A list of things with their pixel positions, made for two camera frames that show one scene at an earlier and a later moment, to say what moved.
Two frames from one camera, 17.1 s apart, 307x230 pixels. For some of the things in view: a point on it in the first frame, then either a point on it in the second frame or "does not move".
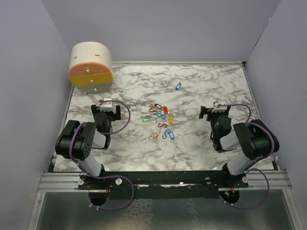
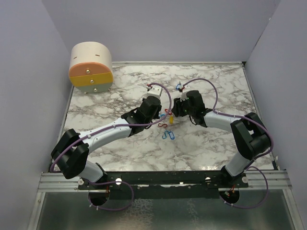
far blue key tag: (178, 86) does not move
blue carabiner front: (166, 132) does not move
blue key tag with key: (171, 135) does not move
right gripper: (208, 110) -> (176, 109)
